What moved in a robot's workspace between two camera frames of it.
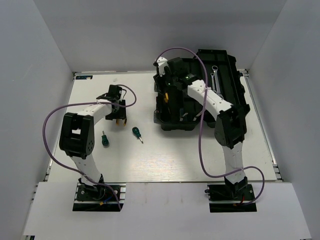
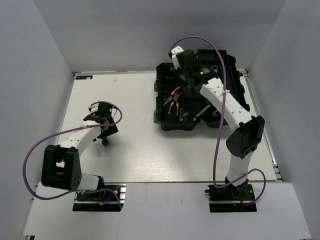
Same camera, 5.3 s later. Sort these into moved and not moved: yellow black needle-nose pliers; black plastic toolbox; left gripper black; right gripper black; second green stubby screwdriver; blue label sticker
Moved: right gripper black; yellow black needle-nose pliers; left gripper black
Not moved: black plastic toolbox; second green stubby screwdriver; blue label sticker
